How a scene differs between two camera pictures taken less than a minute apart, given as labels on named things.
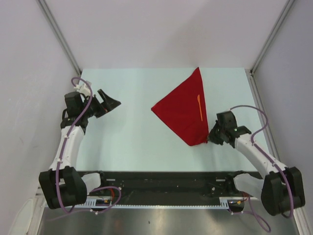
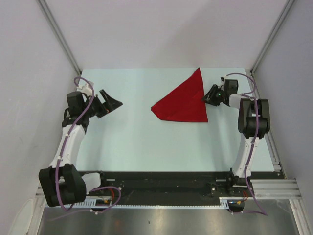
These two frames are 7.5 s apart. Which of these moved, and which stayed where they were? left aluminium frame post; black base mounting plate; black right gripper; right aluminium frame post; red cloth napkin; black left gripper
Moved: black right gripper; red cloth napkin
Stayed: black base mounting plate; right aluminium frame post; left aluminium frame post; black left gripper
